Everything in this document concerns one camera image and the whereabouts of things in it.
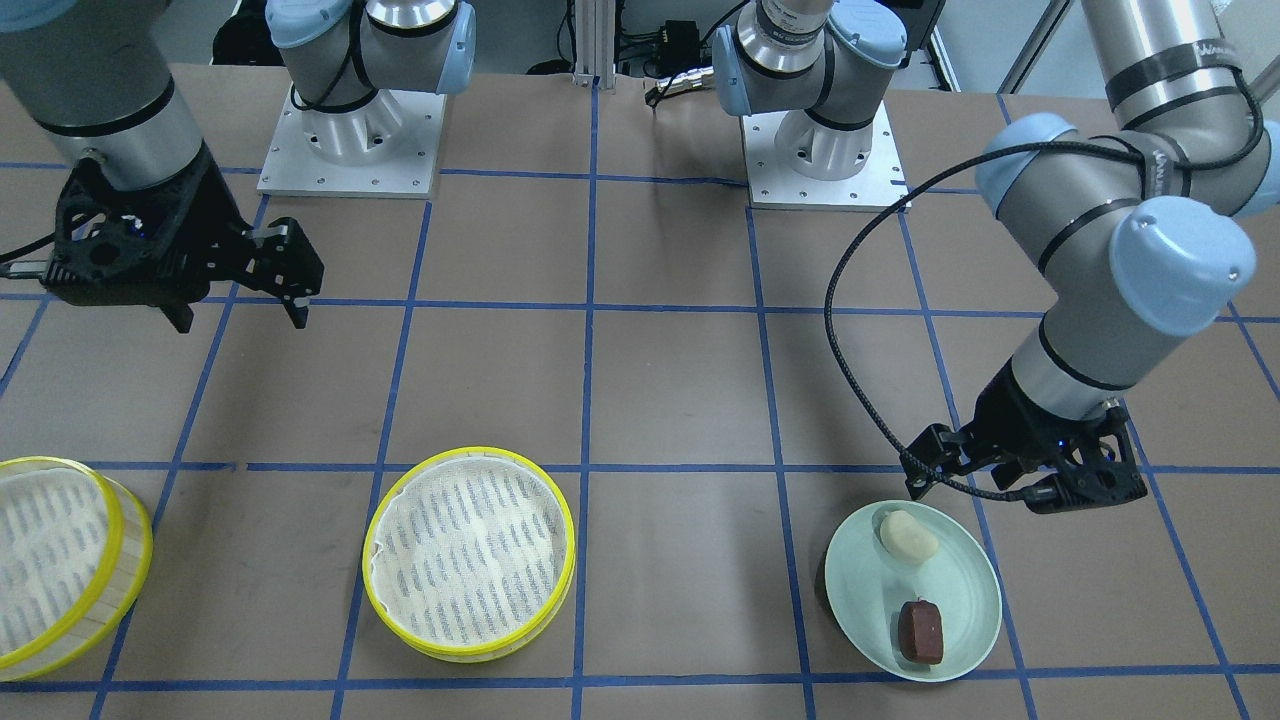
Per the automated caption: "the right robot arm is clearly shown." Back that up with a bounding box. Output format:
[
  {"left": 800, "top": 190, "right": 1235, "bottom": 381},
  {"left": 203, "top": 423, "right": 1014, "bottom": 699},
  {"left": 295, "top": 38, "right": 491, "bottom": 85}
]
[{"left": 3, "top": 1, "right": 477, "bottom": 333}]

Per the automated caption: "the brown steamed bun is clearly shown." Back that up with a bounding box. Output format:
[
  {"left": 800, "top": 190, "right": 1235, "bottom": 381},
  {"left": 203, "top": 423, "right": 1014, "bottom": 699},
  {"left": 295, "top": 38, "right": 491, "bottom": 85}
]
[{"left": 897, "top": 598, "right": 945, "bottom": 666}]

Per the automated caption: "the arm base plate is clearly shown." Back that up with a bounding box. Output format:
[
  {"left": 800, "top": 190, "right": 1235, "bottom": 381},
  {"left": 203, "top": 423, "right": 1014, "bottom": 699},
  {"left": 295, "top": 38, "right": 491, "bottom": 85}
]
[
  {"left": 740, "top": 102, "right": 908, "bottom": 211},
  {"left": 257, "top": 90, "right": 448, "bottom": 200}
]

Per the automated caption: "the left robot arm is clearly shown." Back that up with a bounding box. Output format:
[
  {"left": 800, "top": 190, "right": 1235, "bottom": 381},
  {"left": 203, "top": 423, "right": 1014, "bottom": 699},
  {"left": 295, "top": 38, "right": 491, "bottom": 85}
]
[{"left": 823, "top": 1, "right": 1277, "bottom": 514}]

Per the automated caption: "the yellow steamer basket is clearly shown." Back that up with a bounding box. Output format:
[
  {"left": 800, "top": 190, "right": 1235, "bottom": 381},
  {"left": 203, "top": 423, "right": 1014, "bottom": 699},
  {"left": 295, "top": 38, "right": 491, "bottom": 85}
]
[
  {"left": 361, "top": 446, "right": 577, "bottom": 664},
  {"left": 1, "top": 456, "right": 154, "bottom": 682}
]

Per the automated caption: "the aluminium frame post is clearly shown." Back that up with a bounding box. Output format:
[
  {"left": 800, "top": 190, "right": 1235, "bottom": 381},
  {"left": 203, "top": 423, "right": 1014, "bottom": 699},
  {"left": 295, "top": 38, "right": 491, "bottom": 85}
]
[{"left": 570, "top": 0, "right": 620, "bottom": 92}]

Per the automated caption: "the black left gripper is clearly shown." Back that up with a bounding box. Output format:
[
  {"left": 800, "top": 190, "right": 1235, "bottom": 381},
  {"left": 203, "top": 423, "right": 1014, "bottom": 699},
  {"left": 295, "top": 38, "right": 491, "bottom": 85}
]
[{"left": 902, "top": 363, "right": 1149, "bottom": 514}]

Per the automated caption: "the light green plate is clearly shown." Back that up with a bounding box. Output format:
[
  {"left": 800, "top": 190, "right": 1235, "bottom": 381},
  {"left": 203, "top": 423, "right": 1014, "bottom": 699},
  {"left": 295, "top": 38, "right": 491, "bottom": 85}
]
[{"left": 823, "top": 500, "right": 1002, "bottom": 683}]

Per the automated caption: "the white steamed bun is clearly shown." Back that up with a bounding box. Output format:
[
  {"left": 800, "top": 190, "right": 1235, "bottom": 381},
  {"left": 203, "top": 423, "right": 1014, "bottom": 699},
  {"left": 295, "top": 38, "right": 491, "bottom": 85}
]
[{"left": 877, "top": 509, "right": 940, "bottom": 568}]

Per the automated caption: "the black braided cable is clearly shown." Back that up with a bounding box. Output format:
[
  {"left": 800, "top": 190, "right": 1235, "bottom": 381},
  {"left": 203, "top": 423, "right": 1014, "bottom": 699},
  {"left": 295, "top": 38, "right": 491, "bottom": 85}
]
[{"left": 823, "top": 135, "right": 1151, "bottom": 503}]

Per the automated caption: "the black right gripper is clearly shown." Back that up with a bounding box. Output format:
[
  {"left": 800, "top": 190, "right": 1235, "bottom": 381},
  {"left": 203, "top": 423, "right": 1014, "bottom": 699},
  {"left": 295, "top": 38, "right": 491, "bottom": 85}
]
[{"left": 40, "top": 143, "right": 325, "bottom": 333}]

